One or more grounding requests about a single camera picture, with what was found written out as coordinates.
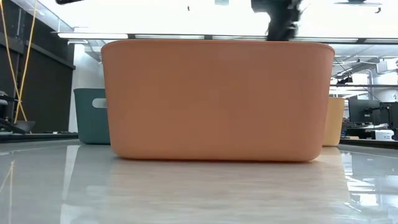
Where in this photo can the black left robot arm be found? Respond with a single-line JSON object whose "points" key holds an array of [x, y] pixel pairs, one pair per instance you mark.
{"points": [[69, 1]]}

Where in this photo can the orange plastic bin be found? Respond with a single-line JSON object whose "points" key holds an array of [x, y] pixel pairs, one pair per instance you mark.
{"points": [[217, 99]]}

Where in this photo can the yellow plastic bin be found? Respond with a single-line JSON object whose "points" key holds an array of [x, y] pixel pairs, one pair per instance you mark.
{"points": [[334, 121]]}

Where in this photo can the black computer monitor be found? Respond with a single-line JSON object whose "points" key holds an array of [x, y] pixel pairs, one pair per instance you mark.
{"points": [[390, 115], [362, 110]]}

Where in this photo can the white box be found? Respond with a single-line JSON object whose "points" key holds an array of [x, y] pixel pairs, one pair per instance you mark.
{"points": [[384, 135]]}

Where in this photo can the teal plastic bin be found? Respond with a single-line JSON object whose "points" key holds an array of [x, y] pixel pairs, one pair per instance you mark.
{"points": [[91, 124]]}

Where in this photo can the black aluminium table frame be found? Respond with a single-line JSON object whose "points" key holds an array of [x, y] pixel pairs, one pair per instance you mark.
{"points": [[37, 137]]}

